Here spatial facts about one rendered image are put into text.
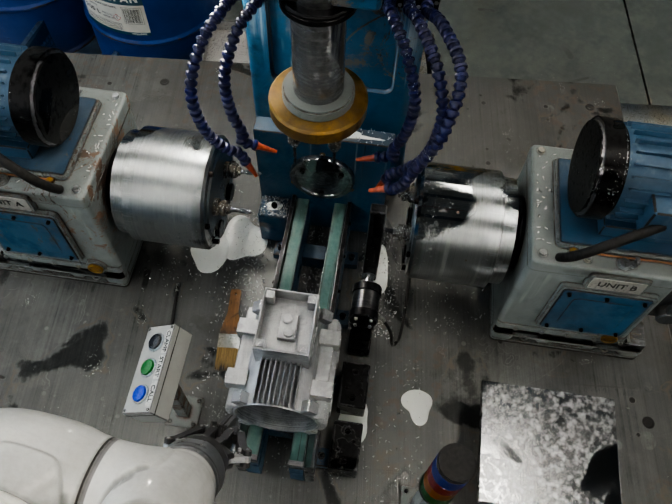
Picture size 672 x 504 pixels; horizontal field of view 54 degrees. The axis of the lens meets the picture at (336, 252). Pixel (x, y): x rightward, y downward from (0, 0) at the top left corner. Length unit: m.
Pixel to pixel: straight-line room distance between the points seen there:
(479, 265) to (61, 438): 0.84
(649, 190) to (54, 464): 0.98
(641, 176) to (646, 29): 2.57
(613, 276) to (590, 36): 2.39
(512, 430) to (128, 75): 1.43
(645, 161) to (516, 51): 2.23
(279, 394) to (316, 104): 0.50
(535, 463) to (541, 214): 0.48
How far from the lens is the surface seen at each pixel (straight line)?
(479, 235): 1.30
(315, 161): 1.43
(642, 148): 1.23
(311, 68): 1.10
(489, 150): 1.87
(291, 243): 1.50
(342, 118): 1.17
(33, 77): 1.30
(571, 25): 3.63
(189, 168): 1.34
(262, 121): 1.42
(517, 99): 2.02
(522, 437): 1.39
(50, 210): 1.44
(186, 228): 1.37
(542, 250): 1.28
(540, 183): 1.37
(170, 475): 0.75
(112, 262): 1.57
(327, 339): 1.23
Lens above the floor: 2.21
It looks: 60 degrees down
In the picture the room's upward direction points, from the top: 3 degrees clockwise
